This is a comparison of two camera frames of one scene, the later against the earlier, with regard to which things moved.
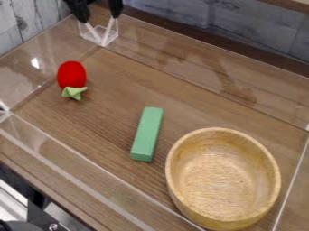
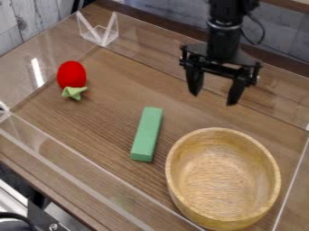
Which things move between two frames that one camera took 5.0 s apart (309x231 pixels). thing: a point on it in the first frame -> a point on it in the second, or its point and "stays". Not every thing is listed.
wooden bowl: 222,179 stays
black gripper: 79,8 -> 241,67
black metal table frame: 27,202 stays
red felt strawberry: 71,78 stays
